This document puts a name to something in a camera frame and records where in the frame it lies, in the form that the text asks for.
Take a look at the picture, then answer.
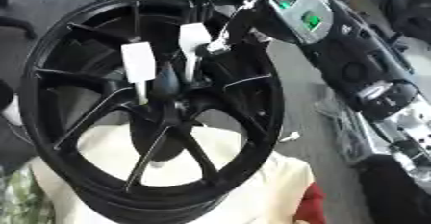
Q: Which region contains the small white object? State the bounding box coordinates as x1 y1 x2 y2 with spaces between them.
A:
277 131 303 143

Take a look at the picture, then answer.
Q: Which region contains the cream cloth cover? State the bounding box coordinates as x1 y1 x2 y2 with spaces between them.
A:
27 123 317 224

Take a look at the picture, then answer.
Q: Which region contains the red cloth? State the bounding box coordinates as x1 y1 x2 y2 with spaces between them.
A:
292 182 329 224

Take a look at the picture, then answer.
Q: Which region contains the black spoked wheel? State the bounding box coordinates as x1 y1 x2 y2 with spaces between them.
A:
18 0 287 224

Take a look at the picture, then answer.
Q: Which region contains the green patterned cloth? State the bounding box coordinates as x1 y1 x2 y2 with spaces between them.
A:
0 165 58 224

